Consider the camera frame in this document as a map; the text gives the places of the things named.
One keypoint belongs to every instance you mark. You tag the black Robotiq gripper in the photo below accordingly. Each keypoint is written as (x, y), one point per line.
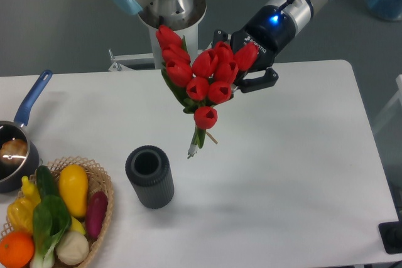
(270, 29)

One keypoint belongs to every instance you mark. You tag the red tulip bouquet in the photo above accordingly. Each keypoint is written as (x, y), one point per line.
(204, 83)

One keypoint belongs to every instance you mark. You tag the dark grey ribbed vase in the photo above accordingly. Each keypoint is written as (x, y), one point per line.
(148, 170)

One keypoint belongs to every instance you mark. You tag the yellow squash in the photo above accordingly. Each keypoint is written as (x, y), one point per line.
(73, 188)

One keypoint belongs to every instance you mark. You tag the purple eggplant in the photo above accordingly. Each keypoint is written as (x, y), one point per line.
(95, 215)

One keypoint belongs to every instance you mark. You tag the black device at table edge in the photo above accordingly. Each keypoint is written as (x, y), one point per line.
(391, 236)

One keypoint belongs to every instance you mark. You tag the green cucumber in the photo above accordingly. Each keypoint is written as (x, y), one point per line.
(45, 182)

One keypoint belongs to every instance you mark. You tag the bread roll in pan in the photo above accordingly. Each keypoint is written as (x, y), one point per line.
(13, 152)

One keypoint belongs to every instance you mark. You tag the green bok choy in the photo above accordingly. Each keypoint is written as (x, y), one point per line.
(51, 220)

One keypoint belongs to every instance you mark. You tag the beige garlic bulb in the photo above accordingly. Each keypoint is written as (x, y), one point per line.
(73, 248)

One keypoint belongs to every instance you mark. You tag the yellow bell pepper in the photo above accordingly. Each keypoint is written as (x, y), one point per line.
(20, 214)

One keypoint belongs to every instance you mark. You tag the orange fruit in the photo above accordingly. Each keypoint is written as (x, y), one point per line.
(17, 249)

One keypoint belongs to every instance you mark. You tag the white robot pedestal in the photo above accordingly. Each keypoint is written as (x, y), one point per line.
(182, 16)

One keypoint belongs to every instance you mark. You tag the blue handled saucepan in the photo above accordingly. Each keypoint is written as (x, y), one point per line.
(11, 175)

